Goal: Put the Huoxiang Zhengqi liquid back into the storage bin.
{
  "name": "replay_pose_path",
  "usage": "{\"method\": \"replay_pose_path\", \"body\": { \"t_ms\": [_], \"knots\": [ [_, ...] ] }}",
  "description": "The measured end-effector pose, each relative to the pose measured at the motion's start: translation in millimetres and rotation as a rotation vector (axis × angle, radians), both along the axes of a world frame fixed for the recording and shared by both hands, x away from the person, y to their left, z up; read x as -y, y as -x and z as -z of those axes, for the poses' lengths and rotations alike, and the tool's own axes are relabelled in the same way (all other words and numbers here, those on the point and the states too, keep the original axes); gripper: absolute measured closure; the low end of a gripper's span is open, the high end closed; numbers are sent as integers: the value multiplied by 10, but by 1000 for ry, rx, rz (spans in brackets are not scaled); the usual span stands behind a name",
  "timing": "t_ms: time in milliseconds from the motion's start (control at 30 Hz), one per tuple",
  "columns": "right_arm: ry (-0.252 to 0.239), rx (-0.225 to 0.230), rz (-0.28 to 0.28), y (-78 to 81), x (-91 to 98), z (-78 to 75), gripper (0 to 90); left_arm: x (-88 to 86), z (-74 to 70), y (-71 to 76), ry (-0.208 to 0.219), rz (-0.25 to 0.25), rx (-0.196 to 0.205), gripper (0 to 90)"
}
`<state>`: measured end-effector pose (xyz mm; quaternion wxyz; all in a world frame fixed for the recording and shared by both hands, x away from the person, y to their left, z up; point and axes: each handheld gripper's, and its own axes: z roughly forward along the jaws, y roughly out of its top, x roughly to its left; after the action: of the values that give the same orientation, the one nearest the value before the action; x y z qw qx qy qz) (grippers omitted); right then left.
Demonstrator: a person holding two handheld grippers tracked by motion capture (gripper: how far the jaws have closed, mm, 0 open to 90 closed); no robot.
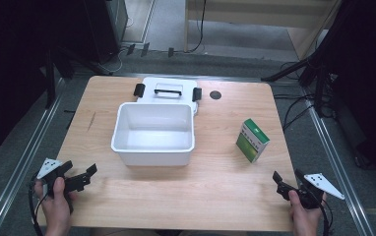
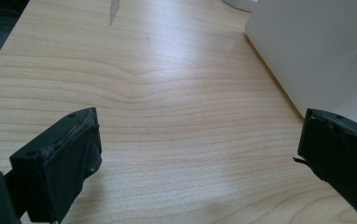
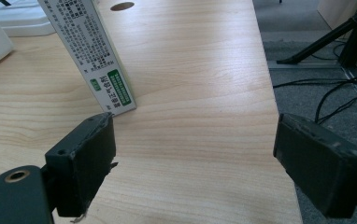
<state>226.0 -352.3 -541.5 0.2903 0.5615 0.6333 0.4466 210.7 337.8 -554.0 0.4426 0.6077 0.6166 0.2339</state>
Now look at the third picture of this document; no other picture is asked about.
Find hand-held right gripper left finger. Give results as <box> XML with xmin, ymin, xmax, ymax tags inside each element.
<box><xmin>44</xmin><ymin>112</ymin><xmax>119</xmax><ymax>218</ymax></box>

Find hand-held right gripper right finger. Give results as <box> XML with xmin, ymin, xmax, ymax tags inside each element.
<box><xmin>273</xmin><ymin>113</ymin><xmax>357</xmax><ymax>219</ymax></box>

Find white medicine box green label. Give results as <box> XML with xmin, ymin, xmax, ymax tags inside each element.
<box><xmin>37</xmin><ymin>0</ymin><xmax>137</xmax><ymax>117</ymax></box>

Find black tripod stand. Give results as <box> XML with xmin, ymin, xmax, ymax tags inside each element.
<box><xmin>276</xmin><ymin>0</ymin><xmax>357</xmax><ymax>100</ymax></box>

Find beige cabinet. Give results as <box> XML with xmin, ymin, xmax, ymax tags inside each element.
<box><xmin>316</xmin><ymin>0</ymin><xmax>357</xmax><ymax>31</ymax></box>

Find white flat tray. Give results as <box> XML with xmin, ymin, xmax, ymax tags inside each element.
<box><xmin>0</xmin><ymin>0</ymin><xmax>57</xmax><ymax>38</ymax></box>

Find black cable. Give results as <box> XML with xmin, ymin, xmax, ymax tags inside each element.
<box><xmin>314</xmin><ymin>81</ymin><xmax>357</xmax><ymax>125</ymax></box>
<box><xmin>272</xmin><ymin>76</ymin><xmax>357</xmax><ymax>90</ymax></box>

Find black cables on floor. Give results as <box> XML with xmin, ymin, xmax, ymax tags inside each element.
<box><xmin>267</xmin><ymin>59</ymin><xmax>357</xmax><ymax>120</ymax></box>

